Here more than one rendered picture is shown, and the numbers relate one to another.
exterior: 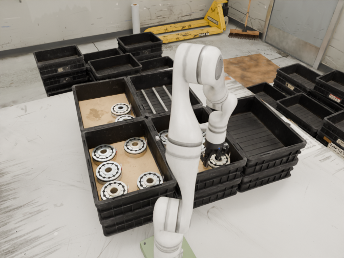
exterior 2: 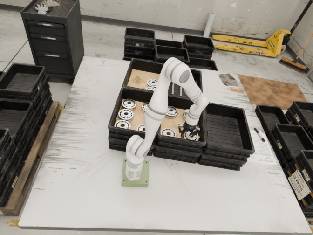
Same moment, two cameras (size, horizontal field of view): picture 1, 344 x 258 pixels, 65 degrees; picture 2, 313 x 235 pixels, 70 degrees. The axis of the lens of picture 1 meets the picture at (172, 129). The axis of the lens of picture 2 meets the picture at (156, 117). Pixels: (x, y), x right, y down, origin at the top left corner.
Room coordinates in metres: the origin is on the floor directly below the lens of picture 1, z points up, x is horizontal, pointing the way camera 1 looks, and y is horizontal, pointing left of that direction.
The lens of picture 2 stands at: (-0.19, -0.29, 1.93)
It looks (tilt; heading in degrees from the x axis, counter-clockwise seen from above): 45 degrees down; 20
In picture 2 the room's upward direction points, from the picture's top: 12 degrees clockwise
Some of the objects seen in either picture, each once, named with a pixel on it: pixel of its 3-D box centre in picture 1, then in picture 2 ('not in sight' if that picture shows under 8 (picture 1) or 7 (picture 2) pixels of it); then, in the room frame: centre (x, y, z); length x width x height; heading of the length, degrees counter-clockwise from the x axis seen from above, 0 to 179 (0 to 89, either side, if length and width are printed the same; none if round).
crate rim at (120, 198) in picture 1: (125, 156); (137, 109); (0.76, 0.18, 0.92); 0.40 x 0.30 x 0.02; 22
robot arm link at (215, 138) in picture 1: (214, 128); (193, 114); (0.80, -0.16, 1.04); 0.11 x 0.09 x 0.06; 22
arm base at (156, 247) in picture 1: (167, 246); (134, 166); (0.43, 0.00, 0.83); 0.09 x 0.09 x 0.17; 41
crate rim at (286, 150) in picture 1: (252, 124); (226, 125); (0.98, -0.37, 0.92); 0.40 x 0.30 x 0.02; 22
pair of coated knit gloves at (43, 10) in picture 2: not in sight; (41, 9); (1.51, 1.84, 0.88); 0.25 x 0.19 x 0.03; 29
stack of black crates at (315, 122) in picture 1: (301, 126); (287, 150); (1.72, -1.05, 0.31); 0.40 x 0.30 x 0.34; 29
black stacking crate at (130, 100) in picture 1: (107, 110); (145, 80); (1.13, 0.33, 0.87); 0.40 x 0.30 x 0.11; 22
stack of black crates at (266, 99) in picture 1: (265, 105); (269, 124); (2.07, -0.86, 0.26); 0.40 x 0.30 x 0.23; 29
